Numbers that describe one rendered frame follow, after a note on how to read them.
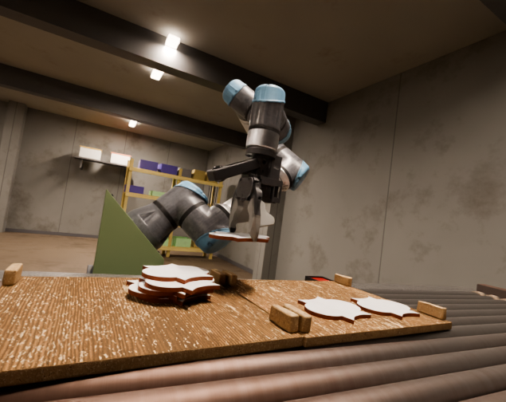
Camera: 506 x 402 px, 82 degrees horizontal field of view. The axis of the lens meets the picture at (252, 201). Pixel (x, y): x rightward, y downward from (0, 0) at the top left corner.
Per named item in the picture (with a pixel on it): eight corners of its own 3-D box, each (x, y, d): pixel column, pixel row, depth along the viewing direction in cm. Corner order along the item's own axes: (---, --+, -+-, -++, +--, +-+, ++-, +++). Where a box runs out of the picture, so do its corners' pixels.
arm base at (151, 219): (122, 210, 96) (147, 192, 100) (148, 242, 103) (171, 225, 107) (131, 220, 84) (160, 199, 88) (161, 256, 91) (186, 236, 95)
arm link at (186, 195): (159, 209, 104) (189, 187, 109) (182, 235, 100) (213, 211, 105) (151, 193, 94) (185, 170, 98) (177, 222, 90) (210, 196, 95)
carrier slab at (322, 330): (217, 285, 74) (217, 278, 74) (334, 285, 94) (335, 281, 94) (305, 348, 43) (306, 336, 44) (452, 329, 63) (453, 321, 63)
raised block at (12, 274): (8, 277, 53) (11, 262, 53) (21, 277, 54) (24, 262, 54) (0, 286, 48) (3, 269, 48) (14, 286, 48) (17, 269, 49)
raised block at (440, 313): (415, 311, 69) (416, 300, 69) (420, 310, 69) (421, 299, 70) (442, 321, 63) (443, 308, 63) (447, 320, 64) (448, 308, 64)
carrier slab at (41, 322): (8, 284, 54) (9, 275, 54) (213, 284, 74) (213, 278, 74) (-91, 401, 23) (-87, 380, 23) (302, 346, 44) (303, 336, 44)
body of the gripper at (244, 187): (280, 206, 67) (288, 155, 68) (248, 199, 63) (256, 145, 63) (262, 205, 73) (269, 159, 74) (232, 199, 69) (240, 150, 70)
